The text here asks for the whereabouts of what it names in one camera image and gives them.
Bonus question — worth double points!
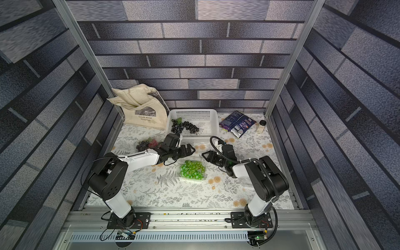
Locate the white plastic basket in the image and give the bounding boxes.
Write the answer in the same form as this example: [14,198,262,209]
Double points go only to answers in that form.
[166,109,219,143]

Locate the small black-capped bottle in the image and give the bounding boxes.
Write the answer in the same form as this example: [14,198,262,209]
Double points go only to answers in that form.
[256,120,266,134]

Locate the aluminium frame post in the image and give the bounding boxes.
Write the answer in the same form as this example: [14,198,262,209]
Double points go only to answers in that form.
[52,0,115,98]
[265,0,325,119]

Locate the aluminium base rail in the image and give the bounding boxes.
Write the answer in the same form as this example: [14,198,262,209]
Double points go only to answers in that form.
[57,208,320,249]

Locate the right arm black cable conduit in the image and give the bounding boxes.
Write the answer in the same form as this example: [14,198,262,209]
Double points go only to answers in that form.
[209,135,280,202]

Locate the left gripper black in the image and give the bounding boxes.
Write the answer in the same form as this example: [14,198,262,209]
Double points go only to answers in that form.
[169,143,198,159]

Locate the black grape bunch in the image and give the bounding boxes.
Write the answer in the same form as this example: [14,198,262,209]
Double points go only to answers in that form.
[171,118,200,134]

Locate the right aluminium frame post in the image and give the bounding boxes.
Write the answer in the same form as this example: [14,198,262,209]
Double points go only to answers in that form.
[265,0,325,119]

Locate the left aluminium frame post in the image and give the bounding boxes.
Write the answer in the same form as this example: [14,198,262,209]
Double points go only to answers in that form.
[52,0,115,98]

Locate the clear clamshell container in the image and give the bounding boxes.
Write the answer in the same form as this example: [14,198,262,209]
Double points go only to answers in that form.
[135,135,164,152]
[178,159,207,181]

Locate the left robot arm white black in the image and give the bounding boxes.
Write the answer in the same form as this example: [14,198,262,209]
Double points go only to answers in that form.
[87,133,195,229]

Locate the dark blue snack bag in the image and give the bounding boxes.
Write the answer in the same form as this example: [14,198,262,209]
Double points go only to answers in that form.
[219,111,256,138]

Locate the floral tablecloth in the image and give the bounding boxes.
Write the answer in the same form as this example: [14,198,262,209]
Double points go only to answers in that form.
[111,124,295,210]

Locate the red grape bunch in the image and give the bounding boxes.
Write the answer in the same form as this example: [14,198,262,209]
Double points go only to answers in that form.
[147,139,158,149]

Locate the green grape bunch front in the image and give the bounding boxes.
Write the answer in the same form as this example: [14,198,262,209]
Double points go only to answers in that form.
[179,163,192,179]

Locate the beige canvas tote bag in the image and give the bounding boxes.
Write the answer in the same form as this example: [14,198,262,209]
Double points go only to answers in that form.
[109,84,169,130]

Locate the green grape bunch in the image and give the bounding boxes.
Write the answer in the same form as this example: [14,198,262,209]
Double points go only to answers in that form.
[179,163,192,179]
[188,161,205,180]

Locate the dark purple grape bunch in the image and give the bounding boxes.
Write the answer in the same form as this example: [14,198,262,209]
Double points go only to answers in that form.
[136,141,149,152]

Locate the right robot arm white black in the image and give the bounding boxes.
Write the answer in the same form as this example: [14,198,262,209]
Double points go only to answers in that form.
[202,144,289,227]

